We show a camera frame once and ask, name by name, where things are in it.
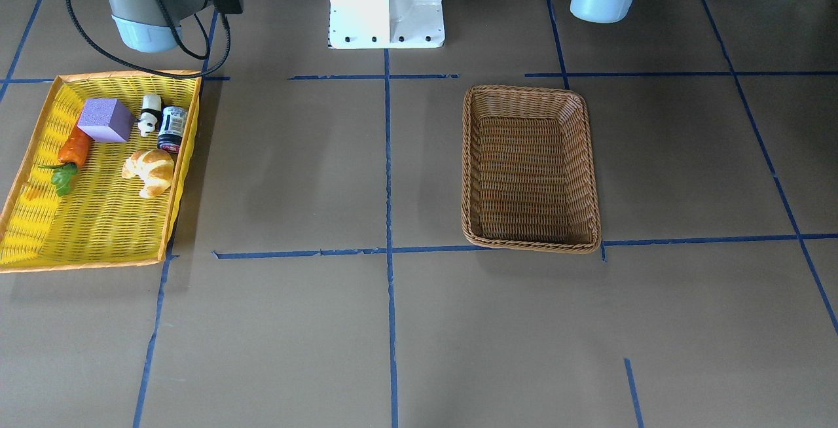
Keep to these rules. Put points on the brown wicker basket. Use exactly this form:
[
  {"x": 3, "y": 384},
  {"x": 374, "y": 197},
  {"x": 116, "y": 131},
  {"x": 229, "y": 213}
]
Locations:
[{"x": 529, "y": 181}]

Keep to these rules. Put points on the yellow woven basket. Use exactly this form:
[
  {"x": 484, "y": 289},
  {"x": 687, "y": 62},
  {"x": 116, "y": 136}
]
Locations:
[{"x": 103, "y": 222}]

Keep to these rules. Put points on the small dark jar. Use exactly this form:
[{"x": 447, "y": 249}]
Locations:
[{"x": 172, "y": 129}]

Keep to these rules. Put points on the toy panda figure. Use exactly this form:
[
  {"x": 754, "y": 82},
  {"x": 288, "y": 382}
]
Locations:
[{"x": 150, "y": 117}]

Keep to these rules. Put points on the toy croissant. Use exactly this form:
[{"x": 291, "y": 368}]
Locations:
[{"x": 155, "y": 167}]

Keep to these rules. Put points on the purple foam cube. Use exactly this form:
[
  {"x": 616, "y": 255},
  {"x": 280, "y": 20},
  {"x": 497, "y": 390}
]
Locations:
[{"x": 106, "y": 120}]

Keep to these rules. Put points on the toy carrot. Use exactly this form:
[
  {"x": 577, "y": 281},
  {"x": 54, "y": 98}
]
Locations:
[{"x": 71, "y": 157}]

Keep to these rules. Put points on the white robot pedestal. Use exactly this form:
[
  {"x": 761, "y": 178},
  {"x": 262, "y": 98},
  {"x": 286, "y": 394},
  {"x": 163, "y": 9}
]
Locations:
[{"x": 386, "y": 24}]

